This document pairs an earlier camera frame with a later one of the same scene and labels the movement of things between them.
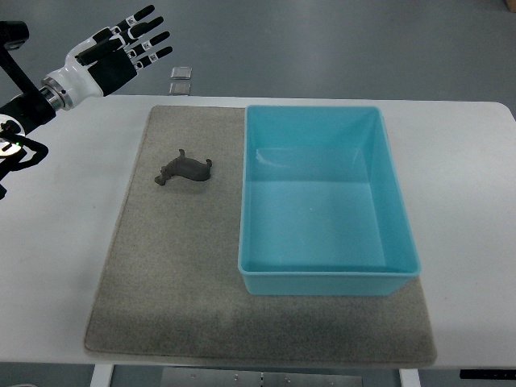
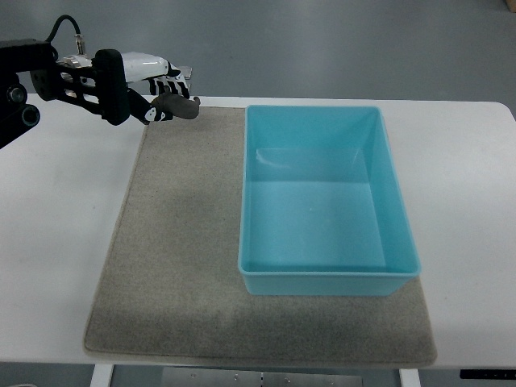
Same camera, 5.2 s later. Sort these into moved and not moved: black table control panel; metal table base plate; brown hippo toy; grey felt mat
Moved: brown hippo toy
Not moved: grey felt mat; black table control panel; metal table base plate
